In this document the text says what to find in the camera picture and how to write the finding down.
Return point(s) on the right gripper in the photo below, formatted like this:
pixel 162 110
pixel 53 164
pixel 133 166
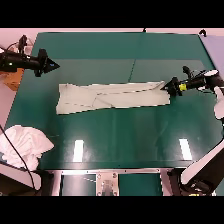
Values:
pixel 176 87

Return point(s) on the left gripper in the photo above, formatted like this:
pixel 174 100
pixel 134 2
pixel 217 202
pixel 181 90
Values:
pixel 42 62

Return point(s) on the white shirt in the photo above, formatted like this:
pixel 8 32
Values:
pixel 110 98

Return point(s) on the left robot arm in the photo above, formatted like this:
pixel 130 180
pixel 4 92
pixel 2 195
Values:
pixel 18 61

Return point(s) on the white garment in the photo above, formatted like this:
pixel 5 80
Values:
pixel 25 145

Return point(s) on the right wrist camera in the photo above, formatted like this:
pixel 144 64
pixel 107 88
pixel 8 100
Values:
pixel 186 71

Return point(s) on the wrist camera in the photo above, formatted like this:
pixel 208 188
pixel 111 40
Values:
pixel 186 71
pixel 23 42

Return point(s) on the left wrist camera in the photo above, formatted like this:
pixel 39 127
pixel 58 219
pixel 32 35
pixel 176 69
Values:
pixel 23 42

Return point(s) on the silver frame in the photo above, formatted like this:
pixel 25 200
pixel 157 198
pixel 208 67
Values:
pixel 106 183

